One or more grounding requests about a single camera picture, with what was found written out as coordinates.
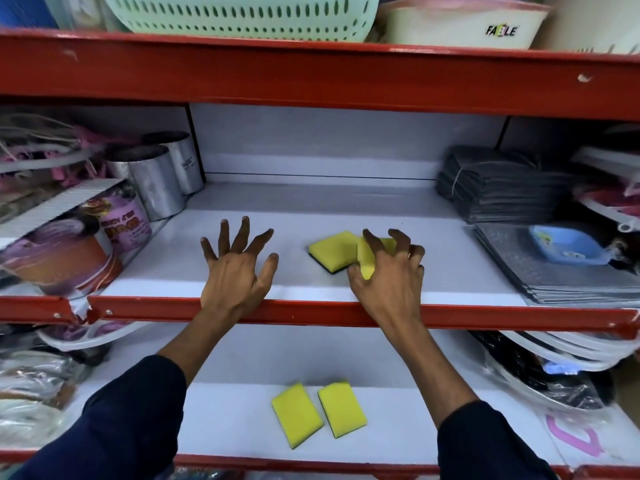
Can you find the yellow scrub sponge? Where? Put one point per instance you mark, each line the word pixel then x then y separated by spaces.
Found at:
pixel 342 408
pixel 332 250
pixel 297 415
pixel 366 259

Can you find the person's left little finger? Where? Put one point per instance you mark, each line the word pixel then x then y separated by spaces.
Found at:
pixel 208 249

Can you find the stack of grey mats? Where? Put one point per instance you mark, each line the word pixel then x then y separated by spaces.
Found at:
pixel 550 279

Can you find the white plastic container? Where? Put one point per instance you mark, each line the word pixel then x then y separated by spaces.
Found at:
pixel 590 22

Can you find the red metal shelf rack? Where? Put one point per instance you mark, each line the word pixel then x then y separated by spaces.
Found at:
pixel 300 74

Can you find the person's right thumb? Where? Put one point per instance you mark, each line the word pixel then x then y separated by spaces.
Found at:
pixel 357 279

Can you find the person's left forearm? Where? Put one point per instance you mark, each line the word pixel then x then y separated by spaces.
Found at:
pixel 150 399

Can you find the person's left hand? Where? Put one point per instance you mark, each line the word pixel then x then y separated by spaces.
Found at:
pixel 232 279

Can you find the bundle of pink hangers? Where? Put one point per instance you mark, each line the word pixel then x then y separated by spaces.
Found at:
pixel 45 149

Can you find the small purple cookware box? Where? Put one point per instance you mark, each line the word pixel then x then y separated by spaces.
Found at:
pixel 127 219

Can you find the person's left thumb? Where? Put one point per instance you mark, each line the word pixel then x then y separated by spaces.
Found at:
pixel 267 274

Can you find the steel cylinder container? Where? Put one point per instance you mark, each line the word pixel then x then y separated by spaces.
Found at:
pixel 184 159
pixel 152 182

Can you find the blue plastic dish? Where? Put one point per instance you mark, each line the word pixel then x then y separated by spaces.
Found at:
pixel 567 244

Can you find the stack of white wrapped plates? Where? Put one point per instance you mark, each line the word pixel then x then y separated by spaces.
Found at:
pixel 610 184

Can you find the person's right forearm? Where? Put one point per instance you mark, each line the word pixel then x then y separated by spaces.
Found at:
pixel 450 394

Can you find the stack of white oval trays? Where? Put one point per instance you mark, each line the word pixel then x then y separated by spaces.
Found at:
pixel 560 364

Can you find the cream plastic basin pink rim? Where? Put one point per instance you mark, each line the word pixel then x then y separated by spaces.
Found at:
pixel 450 24

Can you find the pink plastic piece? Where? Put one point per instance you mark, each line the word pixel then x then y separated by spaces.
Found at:
pixel 575 437

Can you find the blue plastic item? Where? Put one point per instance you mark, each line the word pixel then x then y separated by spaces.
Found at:
pixel 25 9

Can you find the person's left middle finger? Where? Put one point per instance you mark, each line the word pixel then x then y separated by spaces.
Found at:
pixel 241 234

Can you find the large purple cookware box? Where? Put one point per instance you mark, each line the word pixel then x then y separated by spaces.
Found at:
pixel 55 254

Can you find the person's right hand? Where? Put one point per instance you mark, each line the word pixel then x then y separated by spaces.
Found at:
pixel 395 289

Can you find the green slotted plastic basket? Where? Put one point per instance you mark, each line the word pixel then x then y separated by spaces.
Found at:
pixel 240 14

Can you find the stack of grey cloths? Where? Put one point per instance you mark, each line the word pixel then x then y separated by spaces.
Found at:
pixel 495 187

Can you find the person's right middle finger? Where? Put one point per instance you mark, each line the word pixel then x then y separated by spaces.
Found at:
pixel 401 240

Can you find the pile of plastic wrapped goods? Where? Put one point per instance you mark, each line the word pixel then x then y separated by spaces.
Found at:
pixel 35 379

